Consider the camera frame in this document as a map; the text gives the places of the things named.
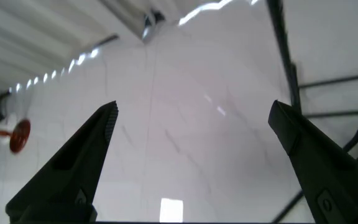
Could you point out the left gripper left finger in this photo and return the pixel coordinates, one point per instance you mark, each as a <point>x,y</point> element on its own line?
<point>67,180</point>

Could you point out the red disc on rod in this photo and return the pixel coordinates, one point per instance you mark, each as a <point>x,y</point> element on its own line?
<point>20,135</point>

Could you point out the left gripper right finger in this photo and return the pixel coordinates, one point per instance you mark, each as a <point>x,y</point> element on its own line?
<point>328,180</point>

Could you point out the black clothes rack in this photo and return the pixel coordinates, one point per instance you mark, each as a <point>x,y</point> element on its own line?
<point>283,46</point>

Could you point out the white curtain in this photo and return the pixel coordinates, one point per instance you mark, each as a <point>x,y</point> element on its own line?
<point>26,37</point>

